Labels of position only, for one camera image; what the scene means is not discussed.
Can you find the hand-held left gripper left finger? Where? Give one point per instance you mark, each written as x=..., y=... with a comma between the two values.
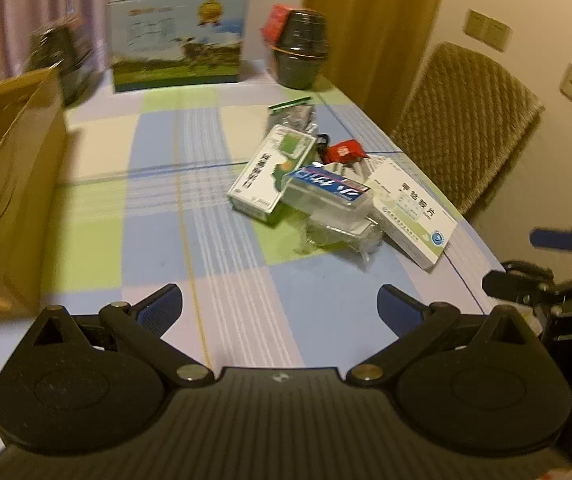
x=158, y=306

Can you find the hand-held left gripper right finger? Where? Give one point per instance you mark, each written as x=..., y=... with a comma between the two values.
x=396, y=306

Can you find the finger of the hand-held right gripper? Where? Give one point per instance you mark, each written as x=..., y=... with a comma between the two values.
x=558, y=239
x=521, y=282

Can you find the clear plastic box blue label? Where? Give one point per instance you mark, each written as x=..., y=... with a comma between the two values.
x=326, y=190

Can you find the green and white medicine box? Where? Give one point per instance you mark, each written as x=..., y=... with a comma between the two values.
x=261, y=180

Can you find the brown cardboard box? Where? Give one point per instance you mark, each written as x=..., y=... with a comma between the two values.
x=26, y=185

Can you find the silver foil zip bag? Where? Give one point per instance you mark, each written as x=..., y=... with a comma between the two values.
x=293, y=117

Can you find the clear plastic packaging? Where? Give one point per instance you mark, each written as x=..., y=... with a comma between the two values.
x=346, y=242

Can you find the woven wicker chair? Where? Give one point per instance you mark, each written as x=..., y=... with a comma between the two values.
x=461, y=120

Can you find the red packet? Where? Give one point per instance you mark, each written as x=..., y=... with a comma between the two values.
x=345, y=152

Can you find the small black clip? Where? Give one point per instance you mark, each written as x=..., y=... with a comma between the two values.
x=322, y=144

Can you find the blue milk carton box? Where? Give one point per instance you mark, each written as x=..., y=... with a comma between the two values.
x=176, y=45

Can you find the black wrapped bowl pack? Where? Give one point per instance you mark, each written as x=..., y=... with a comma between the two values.
x=63, y=60

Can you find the red-labelled black bowl pack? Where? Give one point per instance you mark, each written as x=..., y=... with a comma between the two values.
x=298, y=45

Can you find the yellow curtain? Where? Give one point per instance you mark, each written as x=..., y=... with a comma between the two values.
x=376, y=25

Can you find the beige wall switch plate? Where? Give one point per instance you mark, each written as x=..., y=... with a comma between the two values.
x=486, y=30

